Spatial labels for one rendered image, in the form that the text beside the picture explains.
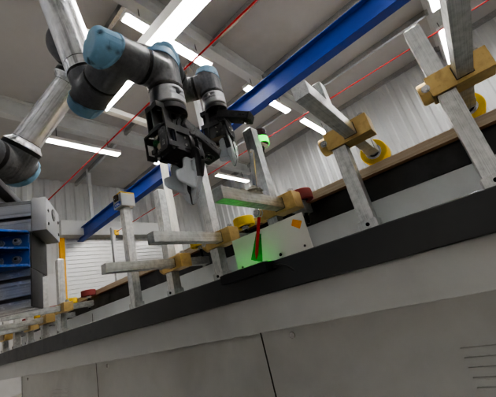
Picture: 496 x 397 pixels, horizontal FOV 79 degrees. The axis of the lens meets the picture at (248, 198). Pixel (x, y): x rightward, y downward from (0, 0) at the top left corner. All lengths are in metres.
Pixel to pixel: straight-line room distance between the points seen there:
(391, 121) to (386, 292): 7.93
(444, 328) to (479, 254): 0.29
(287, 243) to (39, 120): 0.88
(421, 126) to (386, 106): 1.03
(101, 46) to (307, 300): 0.73
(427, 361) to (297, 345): 0.38
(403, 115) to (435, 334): 7.79
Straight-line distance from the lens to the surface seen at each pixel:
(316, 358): 1.12
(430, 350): 1.00
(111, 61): 0.66
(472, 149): 0.75
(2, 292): 0.90
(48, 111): 1.21
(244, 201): 0.70
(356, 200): 0.77
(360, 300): 0.80
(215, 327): 1.07
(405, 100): 8.67
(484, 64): 0.80
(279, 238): 0.85
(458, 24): 0.63
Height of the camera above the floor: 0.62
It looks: 18 degrees up
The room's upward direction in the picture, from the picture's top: 15 degrees counter-clockwise
